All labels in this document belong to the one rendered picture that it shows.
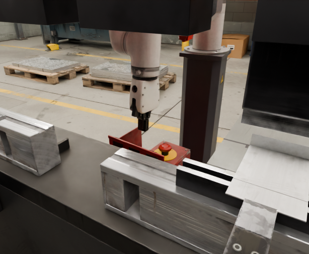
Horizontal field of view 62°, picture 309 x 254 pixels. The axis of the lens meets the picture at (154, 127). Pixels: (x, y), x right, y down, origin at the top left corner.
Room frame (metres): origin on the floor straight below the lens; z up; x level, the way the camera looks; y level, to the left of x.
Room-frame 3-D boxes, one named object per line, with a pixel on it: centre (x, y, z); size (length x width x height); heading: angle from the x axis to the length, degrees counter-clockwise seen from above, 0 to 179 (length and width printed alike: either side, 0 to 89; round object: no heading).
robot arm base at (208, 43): (1.13, -0.22, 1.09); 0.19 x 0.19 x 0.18
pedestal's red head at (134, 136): (0.68, 0.01, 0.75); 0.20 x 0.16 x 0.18; 55
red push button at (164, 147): (0.66, -0.03, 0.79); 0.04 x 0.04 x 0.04
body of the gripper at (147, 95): (0.74, 0.03, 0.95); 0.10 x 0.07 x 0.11; 145
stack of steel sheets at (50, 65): (4.43, 1.86, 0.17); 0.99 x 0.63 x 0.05; 61
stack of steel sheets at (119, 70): (3.85, 0.37, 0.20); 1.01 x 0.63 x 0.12; 67
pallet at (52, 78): (4.43, 1.86, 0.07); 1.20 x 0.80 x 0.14; 61
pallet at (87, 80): (3.84, 0.36, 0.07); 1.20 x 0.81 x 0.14; 67
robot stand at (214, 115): (1.13, -0.22, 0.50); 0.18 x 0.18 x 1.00; 63
